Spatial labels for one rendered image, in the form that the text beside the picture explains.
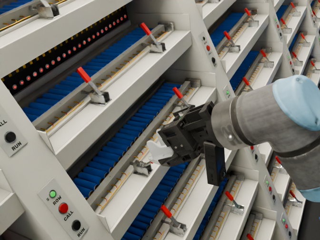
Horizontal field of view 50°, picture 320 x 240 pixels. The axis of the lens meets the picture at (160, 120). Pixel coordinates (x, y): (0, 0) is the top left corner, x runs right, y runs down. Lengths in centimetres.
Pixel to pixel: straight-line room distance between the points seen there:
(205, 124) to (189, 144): 5
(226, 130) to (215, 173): 13
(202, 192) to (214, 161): 36
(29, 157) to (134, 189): 28
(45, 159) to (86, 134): 11
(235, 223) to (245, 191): 15
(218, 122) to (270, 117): 9
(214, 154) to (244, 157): 61
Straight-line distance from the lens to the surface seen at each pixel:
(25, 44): 66
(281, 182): 158
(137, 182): 81
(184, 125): 65
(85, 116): 72
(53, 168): 64
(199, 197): 100
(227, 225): 118
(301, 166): 59
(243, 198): 125
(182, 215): 97
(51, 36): 70
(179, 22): 107
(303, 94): 54
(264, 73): 160
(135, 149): 86
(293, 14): 227
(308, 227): 181
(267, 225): 142
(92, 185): 81
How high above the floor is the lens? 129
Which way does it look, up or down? 21 degrees down
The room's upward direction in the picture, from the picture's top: 28 degrees counter-clockwise
